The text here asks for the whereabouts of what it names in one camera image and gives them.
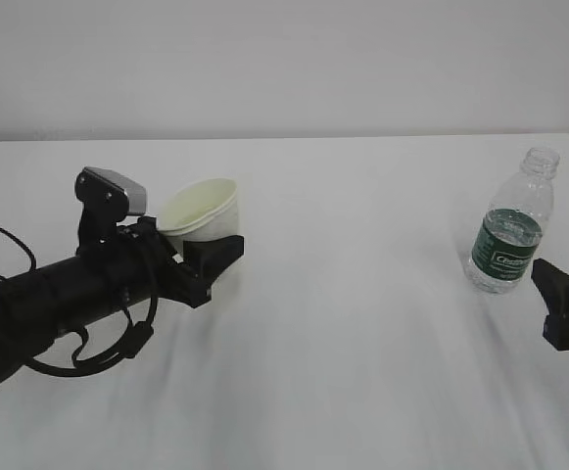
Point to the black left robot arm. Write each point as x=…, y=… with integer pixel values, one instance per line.
x=135, y=264

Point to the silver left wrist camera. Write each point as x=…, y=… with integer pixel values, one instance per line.
x=107, y=198

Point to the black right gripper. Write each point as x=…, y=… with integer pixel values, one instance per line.
x=553, y=285

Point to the white paper cup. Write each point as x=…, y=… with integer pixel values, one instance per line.
x=204, y=211

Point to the clear green-label water bottle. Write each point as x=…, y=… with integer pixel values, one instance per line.
x=514, y=224

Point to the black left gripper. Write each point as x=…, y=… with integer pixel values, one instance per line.
x=188, y=282

